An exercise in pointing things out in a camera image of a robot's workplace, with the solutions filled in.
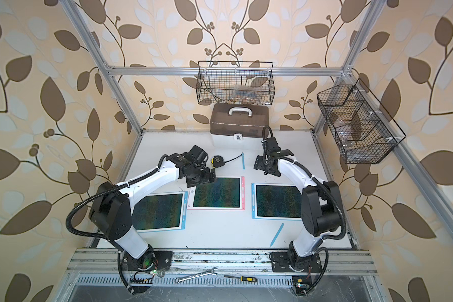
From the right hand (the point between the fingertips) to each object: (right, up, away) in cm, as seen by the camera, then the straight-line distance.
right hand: (264, 167), depth 93 cm
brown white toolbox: (-13, +21, +4) cm, 25 cm away
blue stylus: (+4, -29, -11) cm, 31 cm away
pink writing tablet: (-19, -13, +1) cm, 23 cm away
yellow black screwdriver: (-9, -40, -23) cm, 47 cm away
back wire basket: (-14, +44, +3) cm, 46 cm away
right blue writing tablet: (+8, -17, -2) cm, 19 cm away
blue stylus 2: (-10, +4, +15) cm, 19 cm away
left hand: (-27, -5, -7) cm, 28 cm away
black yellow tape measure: (-24, +3, +9) cm, 26 cm away
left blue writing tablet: (-49, -20, -4) cm, 53 cm away
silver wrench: (-37, -41, -22) cm, 59 cm away
